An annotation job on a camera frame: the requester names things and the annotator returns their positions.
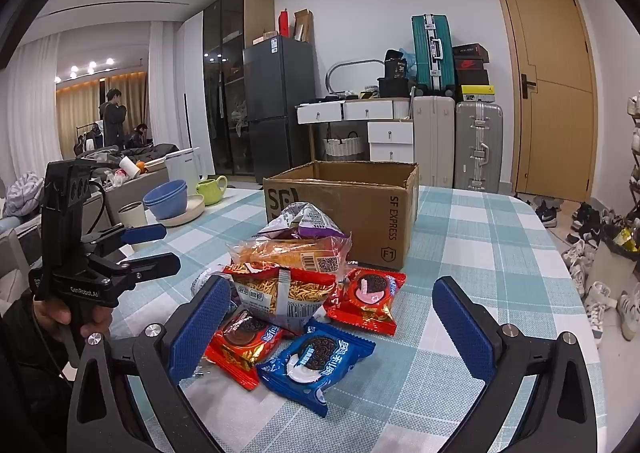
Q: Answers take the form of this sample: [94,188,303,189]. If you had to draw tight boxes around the white sheer curtain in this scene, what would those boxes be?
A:
[10,20,176,174]

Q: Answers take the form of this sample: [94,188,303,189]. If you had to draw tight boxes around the white wardrobe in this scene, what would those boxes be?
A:
[175,12,216,174]

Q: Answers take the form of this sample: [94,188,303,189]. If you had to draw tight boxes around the person's left hand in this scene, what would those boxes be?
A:
[32,293,113,341]

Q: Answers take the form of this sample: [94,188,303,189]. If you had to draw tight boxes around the blue cup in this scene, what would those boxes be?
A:
[149,195,188,220]

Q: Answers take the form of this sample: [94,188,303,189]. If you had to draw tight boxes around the dark shallow basket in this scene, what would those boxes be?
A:
[602,220,640,255]

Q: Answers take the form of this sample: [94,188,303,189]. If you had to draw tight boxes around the wooden door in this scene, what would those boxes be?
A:
[490,0,598,204]

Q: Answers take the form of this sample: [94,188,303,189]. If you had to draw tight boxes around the upright brown cardboard carton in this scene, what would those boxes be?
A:
[294,9,315,42]

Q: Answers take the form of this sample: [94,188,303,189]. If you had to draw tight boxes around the beige sofa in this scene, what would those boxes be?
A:
[0,165,171,294]

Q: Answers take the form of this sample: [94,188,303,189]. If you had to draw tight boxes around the yellow drink pouch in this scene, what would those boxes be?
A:
[612,228,640,252]

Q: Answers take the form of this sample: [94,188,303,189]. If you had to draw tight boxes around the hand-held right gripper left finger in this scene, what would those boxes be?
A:
[67,275,233,453]

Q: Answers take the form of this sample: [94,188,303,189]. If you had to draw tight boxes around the wicker basket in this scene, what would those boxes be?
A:
[324,131,362,161]

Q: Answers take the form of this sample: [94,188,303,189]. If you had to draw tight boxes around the green mug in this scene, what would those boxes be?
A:
[196,175,228,206]

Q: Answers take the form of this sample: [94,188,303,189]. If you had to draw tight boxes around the beige suitcase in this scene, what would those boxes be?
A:
[412,95,456,188]

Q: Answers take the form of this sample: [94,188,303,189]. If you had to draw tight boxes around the glass door cabinet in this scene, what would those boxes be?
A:
[202,0,275,176]

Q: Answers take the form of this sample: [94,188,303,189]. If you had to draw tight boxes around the purple snack bag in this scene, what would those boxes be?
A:
[257,202,351,240]

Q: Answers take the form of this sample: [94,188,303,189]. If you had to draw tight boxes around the white countertop appliance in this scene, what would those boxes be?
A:
[165,148,216,181]

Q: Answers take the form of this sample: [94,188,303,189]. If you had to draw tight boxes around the orange bread packet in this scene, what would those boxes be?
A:
[227,238,352,279]

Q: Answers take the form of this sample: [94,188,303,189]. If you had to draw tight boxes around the black cable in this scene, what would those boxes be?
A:
[82,180,109,244]

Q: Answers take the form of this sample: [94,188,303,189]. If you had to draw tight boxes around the blue cookie packet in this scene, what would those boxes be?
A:
[256,318,377,418]

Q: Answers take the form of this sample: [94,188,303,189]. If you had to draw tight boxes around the grey striped cloth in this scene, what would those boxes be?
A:
[2,172,46,218]

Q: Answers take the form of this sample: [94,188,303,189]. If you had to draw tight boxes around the brown cardboard box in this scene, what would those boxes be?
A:
[262,160,420,271]

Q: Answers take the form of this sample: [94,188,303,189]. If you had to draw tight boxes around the scattered pairs of sneakers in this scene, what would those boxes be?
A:
[530,197,640,346]

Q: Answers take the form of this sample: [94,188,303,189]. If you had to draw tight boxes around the pile of dark clothes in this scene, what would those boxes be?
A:
[75,143,178,168]

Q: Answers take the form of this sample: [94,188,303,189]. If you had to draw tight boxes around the silver suitcase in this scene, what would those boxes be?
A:
[454,101,503,194]

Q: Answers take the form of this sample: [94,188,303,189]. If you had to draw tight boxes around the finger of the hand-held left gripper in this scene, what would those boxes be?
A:
[87,253,182,292]
[82,223,168,255]

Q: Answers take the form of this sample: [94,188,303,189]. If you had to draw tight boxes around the black storage box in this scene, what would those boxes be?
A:
[377,77,413,98]

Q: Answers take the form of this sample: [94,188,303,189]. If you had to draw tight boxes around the beige curtain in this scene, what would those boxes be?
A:
[56,70,148,158]

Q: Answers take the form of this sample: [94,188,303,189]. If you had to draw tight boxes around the white drawer desk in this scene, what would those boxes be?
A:
[296,97,415,164]

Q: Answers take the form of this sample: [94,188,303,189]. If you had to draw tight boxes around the beige bowl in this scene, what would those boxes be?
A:
[157,194,206,227]

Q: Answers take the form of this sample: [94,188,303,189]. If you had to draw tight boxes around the oval mirror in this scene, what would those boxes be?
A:
[326,60,385,94]

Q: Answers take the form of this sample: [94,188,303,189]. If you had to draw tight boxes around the beige cup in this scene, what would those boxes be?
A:
[118,202,148,229]

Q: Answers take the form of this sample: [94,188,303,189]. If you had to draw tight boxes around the black bag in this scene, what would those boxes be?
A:
[384,49,410,80]

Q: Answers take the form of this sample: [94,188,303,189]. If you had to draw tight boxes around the teal suitcase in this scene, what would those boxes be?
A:
[411,14,456,92]

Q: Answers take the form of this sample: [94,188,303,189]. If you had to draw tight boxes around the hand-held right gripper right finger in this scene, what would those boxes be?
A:
[432,275,598,453]

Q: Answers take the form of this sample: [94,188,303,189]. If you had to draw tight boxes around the person's left forearm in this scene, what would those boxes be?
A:
[0,290,76,453]

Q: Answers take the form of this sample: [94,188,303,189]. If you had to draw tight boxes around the teal checked tablecloth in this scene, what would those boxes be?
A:
[107,185,606,453]

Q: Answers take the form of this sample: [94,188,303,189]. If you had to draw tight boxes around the dark grey fridge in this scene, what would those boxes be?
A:
[243,35,317,184]

